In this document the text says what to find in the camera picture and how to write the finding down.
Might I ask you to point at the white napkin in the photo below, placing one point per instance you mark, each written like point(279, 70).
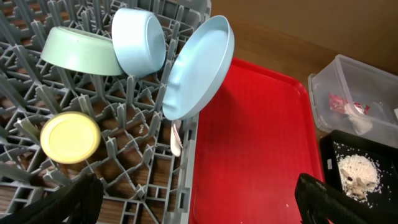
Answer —
point(360, 125)

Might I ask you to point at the white plastic fork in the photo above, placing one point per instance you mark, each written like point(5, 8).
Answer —
point(175, 141)

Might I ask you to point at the light blue plate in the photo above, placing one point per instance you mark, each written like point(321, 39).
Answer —
point(199, 69)

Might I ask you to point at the grey dishwasher rack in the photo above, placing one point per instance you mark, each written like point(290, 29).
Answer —
point(143, 181)

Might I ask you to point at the red plastic tray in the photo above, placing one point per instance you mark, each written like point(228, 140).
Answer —
point(254, 139)

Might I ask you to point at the light blue bowl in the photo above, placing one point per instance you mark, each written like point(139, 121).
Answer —
point(138, 41)

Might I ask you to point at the red snack wrapper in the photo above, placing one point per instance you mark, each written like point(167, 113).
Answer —
point(340, 105)

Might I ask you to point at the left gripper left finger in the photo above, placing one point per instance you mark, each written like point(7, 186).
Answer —
point(78, 202)

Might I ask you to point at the clear plastic bin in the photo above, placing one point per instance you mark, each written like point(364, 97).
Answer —
point(355, 81)

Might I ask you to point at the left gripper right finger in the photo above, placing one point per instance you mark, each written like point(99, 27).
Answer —
point(319, 203)

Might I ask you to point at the black tray bin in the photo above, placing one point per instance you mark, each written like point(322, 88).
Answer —
point(330, 170)

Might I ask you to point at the green bowl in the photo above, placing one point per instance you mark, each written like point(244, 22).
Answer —
point(81, 51)

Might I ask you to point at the rice and food scraps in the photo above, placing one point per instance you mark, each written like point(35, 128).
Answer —
point(362, 175)

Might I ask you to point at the yellow plastic cup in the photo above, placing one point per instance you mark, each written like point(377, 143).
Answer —
point(70, 137)

